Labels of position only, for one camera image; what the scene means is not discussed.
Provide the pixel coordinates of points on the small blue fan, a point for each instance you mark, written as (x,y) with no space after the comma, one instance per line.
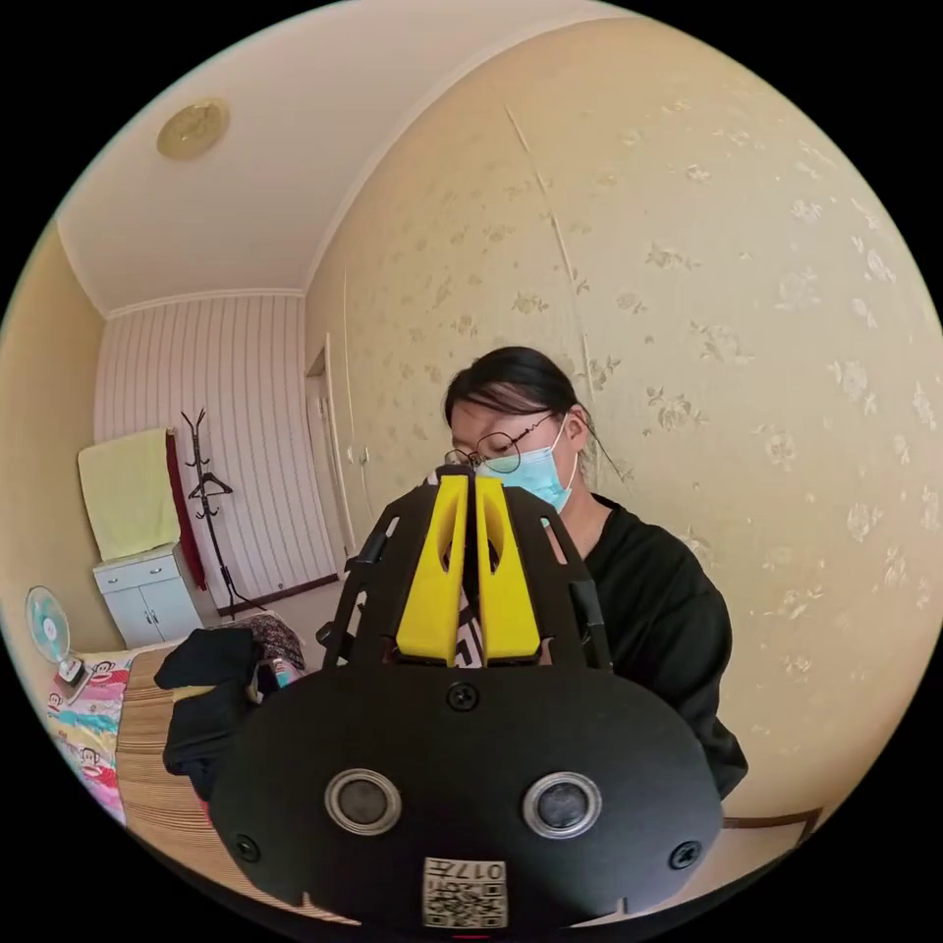
(47,626)

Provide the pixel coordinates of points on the round ceiling lamp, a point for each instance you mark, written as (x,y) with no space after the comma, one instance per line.
(193,129)

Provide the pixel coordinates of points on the black coat rack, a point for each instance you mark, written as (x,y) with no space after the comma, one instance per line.
(210,490)

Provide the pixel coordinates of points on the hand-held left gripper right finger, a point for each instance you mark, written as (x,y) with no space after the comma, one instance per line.
(510,597)

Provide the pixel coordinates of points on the white door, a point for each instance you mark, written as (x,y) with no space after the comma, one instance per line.
(328,471)

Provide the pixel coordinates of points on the person's body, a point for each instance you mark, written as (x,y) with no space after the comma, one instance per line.
(656,604)

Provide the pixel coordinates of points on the pile of clothes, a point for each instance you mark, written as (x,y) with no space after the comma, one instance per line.
(214,707)

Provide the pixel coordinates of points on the light green towel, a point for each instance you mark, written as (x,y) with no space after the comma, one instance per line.
(129,493)

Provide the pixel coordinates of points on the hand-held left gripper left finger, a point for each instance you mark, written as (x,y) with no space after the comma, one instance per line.
(431,589)

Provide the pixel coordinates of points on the white cupboard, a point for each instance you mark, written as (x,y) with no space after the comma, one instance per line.
(151,600)

